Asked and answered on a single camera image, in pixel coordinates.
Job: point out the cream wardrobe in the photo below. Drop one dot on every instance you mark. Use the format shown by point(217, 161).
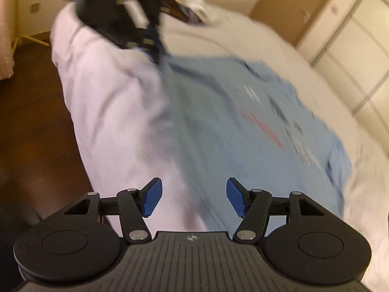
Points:
point(348, 45)

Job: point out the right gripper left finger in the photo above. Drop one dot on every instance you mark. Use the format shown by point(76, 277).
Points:
point(136, 204)

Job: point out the grey striped garment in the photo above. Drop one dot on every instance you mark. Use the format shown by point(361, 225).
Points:
point(196, 12)

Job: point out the white bed sheet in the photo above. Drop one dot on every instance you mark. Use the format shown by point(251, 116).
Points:
point(125, 134)

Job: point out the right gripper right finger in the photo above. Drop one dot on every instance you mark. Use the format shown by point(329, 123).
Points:
point(253, 207)

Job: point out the brown wooden door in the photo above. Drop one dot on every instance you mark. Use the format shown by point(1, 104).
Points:
point(289, 18)

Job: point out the light blue t-shirt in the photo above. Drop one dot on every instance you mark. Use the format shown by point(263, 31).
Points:
point(239, 119)

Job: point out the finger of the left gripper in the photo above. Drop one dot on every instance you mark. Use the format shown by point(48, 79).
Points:
point(152, 44)

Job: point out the low wall socket plate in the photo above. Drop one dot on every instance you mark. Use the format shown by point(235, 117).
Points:
point(34, 8)

